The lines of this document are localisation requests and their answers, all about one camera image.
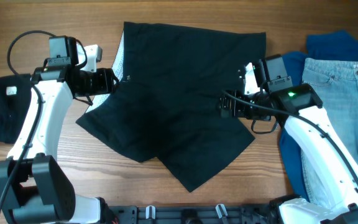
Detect black shorts white lining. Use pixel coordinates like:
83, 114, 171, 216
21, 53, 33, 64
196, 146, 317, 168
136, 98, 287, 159
77, 22, 266, 191

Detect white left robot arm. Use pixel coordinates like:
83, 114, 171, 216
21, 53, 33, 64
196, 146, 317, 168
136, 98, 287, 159
0, 63, 119, 223

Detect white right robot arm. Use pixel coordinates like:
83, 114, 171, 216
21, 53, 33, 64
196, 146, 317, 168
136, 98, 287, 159
220, 84, 358, 223

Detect black folded garment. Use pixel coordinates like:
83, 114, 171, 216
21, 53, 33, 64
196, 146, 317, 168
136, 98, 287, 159
0, 74, 31, 144

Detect light blue jeans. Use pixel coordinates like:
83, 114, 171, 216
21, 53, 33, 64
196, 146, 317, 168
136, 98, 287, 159
300, 57, 358, 206

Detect blue shirt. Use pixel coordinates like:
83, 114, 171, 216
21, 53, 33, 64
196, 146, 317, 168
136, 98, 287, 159
278, 30, 358, 200

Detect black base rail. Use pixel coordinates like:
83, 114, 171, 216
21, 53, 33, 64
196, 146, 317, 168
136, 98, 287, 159
110, 204, 280, 224

